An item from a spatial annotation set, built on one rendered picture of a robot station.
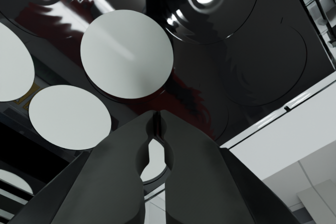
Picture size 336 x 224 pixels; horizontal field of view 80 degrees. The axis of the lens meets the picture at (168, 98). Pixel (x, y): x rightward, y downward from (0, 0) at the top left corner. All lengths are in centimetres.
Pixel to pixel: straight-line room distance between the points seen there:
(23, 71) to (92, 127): 10
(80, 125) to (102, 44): 11
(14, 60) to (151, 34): 15
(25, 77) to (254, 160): 42
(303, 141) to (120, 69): 39
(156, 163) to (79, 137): 11
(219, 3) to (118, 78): 13
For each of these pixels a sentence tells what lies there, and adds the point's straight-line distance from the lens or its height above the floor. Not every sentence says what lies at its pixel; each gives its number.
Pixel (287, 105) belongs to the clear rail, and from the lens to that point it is 30.
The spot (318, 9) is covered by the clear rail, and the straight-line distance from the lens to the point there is 27.
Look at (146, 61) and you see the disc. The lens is 23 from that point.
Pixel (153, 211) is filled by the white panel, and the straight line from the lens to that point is 49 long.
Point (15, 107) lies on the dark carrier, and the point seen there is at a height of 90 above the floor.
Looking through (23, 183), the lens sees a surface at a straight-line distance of 34.
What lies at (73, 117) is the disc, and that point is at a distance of 28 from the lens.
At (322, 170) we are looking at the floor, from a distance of 221.
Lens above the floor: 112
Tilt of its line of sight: 61 degrees down
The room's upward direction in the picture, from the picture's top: 175 degrees clockwise
